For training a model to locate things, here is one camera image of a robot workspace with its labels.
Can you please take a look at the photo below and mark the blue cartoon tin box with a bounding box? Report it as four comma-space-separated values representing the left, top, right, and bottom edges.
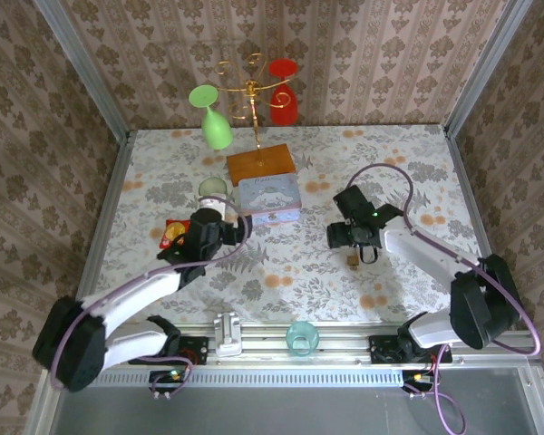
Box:
238, 173, 303, 227

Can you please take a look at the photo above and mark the red snack packet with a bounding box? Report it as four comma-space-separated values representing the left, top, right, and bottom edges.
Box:
158, 218, 194, 249

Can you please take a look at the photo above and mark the floral table cloth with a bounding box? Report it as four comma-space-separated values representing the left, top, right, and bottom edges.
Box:
88, 124, 504, 325

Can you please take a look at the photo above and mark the green plastic tumbler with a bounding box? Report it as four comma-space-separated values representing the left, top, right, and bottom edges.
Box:
197, 176, 231, 206

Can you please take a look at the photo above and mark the gold glass rack wooden base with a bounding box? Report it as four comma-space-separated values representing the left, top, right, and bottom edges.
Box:
214, 53, 297, 183

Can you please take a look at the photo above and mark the green wine glass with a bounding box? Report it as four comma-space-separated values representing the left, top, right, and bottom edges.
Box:
188, 84, 235, 151

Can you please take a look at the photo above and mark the white plastic clamp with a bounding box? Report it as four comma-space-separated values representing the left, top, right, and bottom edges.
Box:
212, 311, 244, 358

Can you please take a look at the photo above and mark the teal glass cup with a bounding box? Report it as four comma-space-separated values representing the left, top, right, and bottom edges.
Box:
285, 320, 321, 358

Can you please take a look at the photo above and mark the red wine glass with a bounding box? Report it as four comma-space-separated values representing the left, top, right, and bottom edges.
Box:
267, 58, 299, 127

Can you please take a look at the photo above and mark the right circuit board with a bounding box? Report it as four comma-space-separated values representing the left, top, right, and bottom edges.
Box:
402, 369, 442, 393

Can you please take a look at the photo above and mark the circuit board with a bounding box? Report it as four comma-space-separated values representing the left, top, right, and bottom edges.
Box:
402, 369, 442, 393
148, 369, 188, 393

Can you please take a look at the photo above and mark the left circuit board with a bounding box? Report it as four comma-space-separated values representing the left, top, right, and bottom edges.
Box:
148, 369, 188, 393

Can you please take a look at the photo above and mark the grey metal panel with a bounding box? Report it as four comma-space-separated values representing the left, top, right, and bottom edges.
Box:
24, 367, 544, 435

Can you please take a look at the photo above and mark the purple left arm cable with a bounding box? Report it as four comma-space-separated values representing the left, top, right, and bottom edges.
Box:
49, 195, 254, 400

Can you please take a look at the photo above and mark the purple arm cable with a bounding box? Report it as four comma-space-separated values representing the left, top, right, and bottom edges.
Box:
49, 195, 254, 400
353, 162, 541, 435

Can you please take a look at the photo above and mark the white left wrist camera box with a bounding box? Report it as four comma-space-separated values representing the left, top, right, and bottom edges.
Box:
197, 194, 229, 224

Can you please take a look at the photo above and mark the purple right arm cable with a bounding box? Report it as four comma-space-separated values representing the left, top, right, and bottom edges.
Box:
353, 162, 541, 435

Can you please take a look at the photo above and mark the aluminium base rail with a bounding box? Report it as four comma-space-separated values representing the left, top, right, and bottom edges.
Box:
47, 324, 539, 364

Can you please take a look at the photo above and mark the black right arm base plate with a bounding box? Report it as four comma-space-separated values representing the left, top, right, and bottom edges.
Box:
368, 333, 453, 364

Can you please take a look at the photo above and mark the aluminium side rail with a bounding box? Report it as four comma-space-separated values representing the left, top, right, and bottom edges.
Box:
67, 130, 133, 332
443, 126, 517, 331

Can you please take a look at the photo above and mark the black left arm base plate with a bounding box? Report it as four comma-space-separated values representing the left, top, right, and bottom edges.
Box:
128, 335, 209, 366

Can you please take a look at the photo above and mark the slotted grey cable duct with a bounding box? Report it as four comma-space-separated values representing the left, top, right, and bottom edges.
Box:
90, 369, 407, 387

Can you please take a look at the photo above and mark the aluminium frame post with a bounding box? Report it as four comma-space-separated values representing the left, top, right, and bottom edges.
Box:
31, 0, 131, 141
443, 0, 534, 137

